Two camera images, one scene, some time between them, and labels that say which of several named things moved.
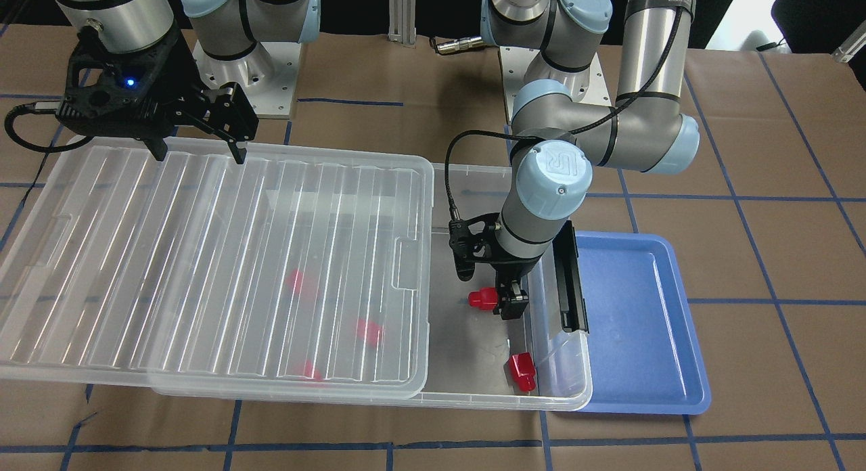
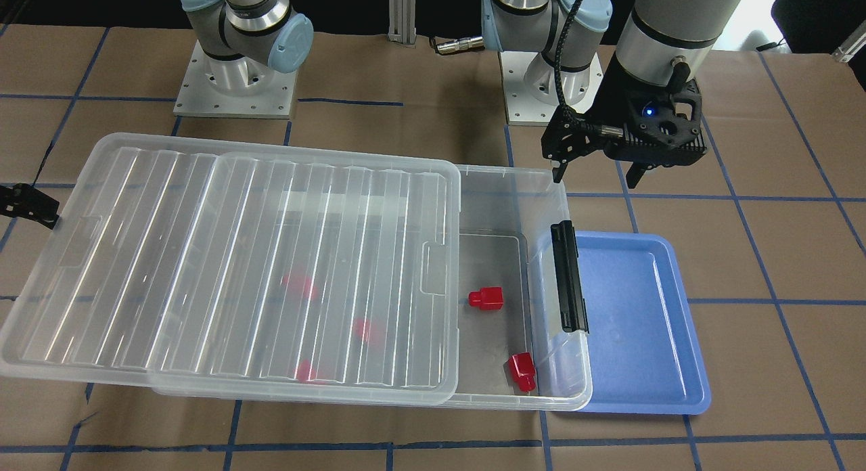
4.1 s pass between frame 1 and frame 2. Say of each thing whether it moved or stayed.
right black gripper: moved
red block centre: stayed
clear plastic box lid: stayed
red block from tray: stayed
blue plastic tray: stayed
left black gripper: moved
